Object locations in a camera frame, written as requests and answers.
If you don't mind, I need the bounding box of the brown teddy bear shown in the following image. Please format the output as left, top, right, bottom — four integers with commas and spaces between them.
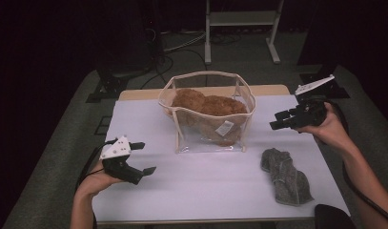
164, 88, 249, 148

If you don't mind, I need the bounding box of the white floor cable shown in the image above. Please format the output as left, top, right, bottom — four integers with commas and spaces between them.
162, 31, 207, 53

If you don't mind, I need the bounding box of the person's left hand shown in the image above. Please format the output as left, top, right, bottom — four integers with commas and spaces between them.
75, 159, 123, 200

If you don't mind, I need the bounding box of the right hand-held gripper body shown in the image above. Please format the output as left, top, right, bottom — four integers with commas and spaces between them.
284, 74, 337, 131

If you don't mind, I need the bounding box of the clear plastic bag beige trim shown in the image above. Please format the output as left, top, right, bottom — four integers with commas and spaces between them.
157, 70, 256, 155

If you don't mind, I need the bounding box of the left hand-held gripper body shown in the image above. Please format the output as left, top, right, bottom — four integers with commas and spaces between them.
99, 135, 145, 186

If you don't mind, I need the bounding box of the black equipment stand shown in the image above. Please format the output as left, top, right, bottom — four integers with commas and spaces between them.
140, 0, 167, 66

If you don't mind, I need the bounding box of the wooden table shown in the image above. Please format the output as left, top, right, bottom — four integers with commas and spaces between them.
91, 84, 352, 225

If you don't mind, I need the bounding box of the white metal stand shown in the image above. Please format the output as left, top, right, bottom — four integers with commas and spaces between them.
204, 0, 285, 65

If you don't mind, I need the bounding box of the person's right hand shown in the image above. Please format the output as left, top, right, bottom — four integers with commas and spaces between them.
296, 101, 351, 148

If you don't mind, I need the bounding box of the black floor plate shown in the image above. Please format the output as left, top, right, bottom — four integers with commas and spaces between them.
94, 115, 112, 136

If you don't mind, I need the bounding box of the black stand base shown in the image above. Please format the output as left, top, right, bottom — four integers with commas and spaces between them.
86, 68, 130, 104
299, 65, 351, 99

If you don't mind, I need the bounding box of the grey fluffy cloth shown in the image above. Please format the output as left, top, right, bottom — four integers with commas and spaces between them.
260, 147, 316, 207

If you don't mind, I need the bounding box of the black floor cable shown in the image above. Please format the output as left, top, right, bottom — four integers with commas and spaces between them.
140, 47, 209, 91

